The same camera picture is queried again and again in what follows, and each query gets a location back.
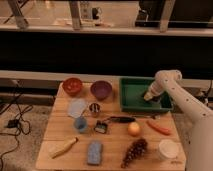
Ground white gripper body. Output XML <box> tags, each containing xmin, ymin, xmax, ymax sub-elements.
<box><xmin>144</xmin><ymin>81</ymin><xmax>164</xmax><ymax>101</ymax></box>

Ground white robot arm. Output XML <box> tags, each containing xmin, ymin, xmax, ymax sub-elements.
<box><xmin>143</xmin><ymin>70</ymin><xmax>213</xmax><ymax>171</ymax></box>

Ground green plastic tray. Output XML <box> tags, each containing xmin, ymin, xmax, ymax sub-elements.
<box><xmin>119</xmin><ymin>77</ymin><xmax>173</xmax><ymax>113</ymax></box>

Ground orange carrot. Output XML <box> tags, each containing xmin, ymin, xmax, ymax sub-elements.
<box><xmin>146</xmin><ymin>120</ymin><xmax>171</xmax><ymax>136</ymax></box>

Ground orange round fruit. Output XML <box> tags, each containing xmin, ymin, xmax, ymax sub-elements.
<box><xmin>128</xmin><ymin>122</ymin><xmax>141</xmax><ymax>136</ymax></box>

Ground purple bowl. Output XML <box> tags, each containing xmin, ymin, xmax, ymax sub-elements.
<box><xmin>90</xmin><ymin>80</ymin><xmax>112</xmax><ymax>100</ymax></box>

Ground white round container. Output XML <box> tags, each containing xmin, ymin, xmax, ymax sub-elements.
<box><xmin>157</xmin><ymin>139</ymin><xmax>179</xmax><ymax>160</ymax></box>

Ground brown pine cone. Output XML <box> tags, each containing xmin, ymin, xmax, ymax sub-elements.
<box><xmin>121</xmin><ymin>138</ymin><xmax>148</xmax><ymax>168</ymax></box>

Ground small metal cup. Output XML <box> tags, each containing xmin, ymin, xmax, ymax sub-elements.
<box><xmin>89</xmin><ymin>103</ymin><xmax>100</xmax><ymax>117</ymax></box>

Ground black binder clip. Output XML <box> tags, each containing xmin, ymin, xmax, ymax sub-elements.
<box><xmin>94</xmin><ymin>121</ymin><xmax>108</xmax><ymax>134</ymax></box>

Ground light blue cloth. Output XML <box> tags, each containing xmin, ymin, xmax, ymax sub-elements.
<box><xmin>68</xmin><ymin>98</ymin><xmax>87</xmax><ymax>118</ymax></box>

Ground wooden board table top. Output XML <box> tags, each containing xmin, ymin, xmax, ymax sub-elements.
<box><xmin>36</xmin><ymin>89</ymin><xmax>186</xmax><ymax>171</ymax></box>

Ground red bowl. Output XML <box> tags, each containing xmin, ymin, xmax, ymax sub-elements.
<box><xmin>62</xmin><ymin>78</ymin><xmax>83</xmax><ymax>96</ymax></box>

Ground blue cup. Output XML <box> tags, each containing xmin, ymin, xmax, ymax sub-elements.
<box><xmin>74</xmin><ymin>116</ymin><xmax>88</xmax><ymax>133</ymax></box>

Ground blue sponge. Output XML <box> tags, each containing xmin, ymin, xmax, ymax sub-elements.
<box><xmin>87</xmin><ymin>141</ymin><xmax>103</xmax><ymax>165</ymax></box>

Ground black floor cables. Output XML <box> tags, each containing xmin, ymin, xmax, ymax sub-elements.
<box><xmin>0</xmin><ymin>79</ymin><xmax>34</xmax><ymax>171</ymax></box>

